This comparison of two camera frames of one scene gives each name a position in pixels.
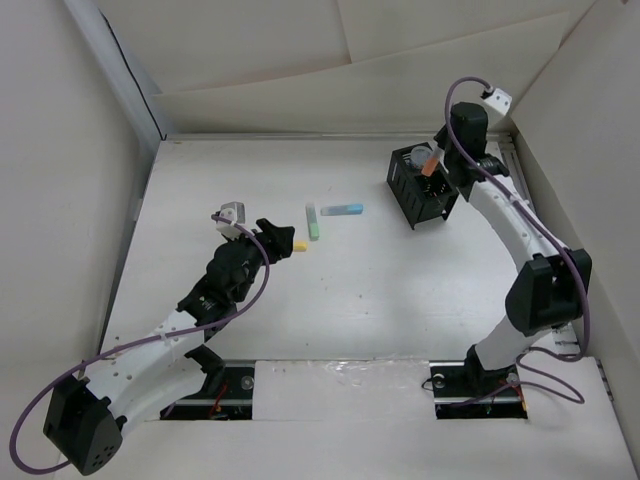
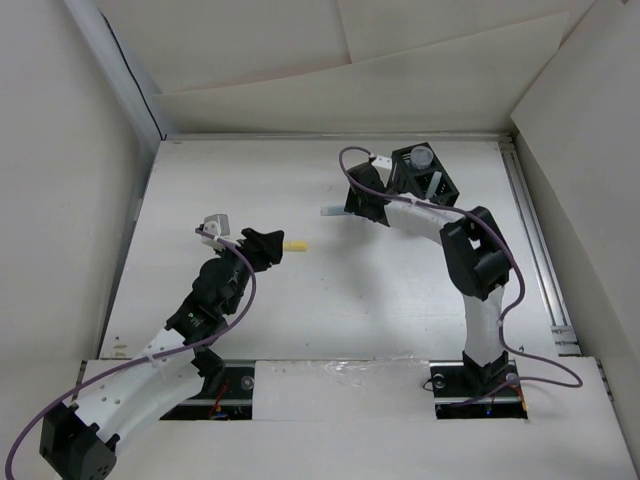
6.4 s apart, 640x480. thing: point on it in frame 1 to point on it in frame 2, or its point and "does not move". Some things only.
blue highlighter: x=344 y=209 does not move
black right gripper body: x=441 y=138 to x=355 y=203
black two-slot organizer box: x=420 y=197 does not move
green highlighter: x=312 y=222 to x=434 y=184
